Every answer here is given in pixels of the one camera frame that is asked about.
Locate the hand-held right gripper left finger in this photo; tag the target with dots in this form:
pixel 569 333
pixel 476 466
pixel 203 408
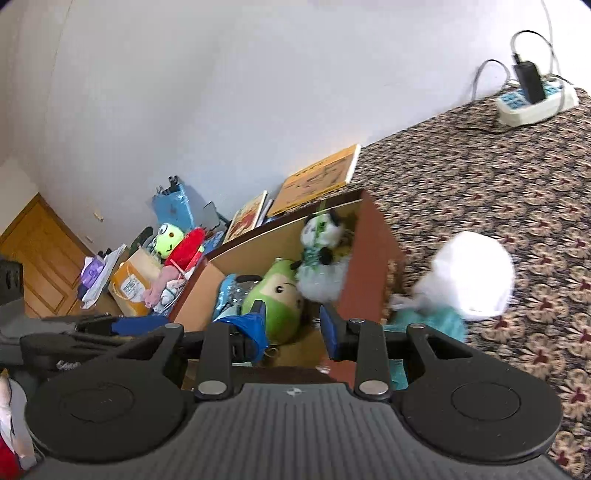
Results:
pixel 256 325

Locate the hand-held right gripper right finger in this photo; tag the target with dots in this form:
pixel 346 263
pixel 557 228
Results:
pixel 330 332

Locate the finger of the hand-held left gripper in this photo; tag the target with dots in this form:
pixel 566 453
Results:
pixel 131 326

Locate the green plush toy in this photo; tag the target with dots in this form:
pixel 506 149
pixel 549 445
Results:
pixel 277 300

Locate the white and yellow flower plush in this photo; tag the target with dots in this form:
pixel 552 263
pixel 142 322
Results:
pixel 323 284

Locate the brown cardboard box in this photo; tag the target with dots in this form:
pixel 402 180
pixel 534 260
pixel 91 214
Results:
pixel 369 249

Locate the mint and black plush toy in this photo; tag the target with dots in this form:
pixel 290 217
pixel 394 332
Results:
pixel 323 228

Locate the shiny plastic packet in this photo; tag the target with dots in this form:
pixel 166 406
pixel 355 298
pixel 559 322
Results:
pixel 228 295

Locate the orange paper bag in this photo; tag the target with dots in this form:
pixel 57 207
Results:
pixel 134 281

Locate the pink and white cloth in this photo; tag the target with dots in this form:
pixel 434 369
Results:
pixel 164 288

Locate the purple packet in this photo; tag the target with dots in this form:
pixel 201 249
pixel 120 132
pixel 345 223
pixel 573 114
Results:
pixel 94 272

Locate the white papers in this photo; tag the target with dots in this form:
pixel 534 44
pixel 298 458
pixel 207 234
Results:
pixel 113 258

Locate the white and red clothing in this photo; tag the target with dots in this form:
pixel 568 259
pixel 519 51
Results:
pixel 14 424

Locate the yellow-green frog plush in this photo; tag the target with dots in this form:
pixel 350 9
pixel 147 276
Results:
pixel 166 240

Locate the red plush toy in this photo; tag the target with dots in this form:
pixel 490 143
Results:
pixel 187 247

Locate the wooden door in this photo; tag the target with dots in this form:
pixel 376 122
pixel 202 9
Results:
pixel 41 249

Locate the teal plush toy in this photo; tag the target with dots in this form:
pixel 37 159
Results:
pixel 434 325

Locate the orange illustrated book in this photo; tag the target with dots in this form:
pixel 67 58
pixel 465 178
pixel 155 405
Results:
pixel 247 219

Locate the blue plastic package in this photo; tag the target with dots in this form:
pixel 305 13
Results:
pixel 173 207

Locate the white fluffy plush toy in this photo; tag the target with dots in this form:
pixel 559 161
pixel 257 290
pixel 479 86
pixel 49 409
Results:
pixel 471 277

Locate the yellow book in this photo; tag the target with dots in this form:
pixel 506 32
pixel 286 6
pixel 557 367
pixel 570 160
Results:
pixel 318 177

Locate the white power strip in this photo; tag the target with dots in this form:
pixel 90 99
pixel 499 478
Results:
pixel 535 105

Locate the black charger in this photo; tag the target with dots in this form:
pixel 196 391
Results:
pixel 530 81

